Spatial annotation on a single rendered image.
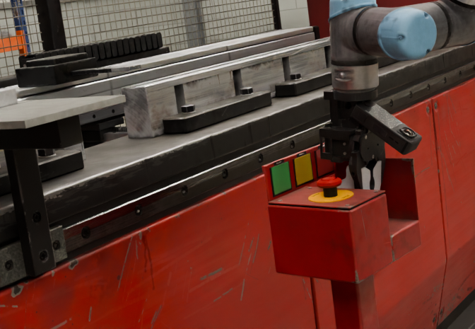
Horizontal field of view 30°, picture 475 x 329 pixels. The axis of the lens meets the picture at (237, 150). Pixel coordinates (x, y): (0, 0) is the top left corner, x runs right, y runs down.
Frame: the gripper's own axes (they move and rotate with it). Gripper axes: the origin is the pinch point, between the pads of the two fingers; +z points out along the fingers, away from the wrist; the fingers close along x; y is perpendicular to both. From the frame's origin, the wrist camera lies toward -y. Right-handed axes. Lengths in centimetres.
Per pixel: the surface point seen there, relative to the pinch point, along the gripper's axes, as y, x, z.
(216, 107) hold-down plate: 35.3, -3.0, -14.2
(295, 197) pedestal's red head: 7.0, 11.3, -4.1
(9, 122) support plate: 12, 60, -26
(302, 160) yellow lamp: 9.6, 5.3, -8.5
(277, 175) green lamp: 9.5, 12.3, -7.6
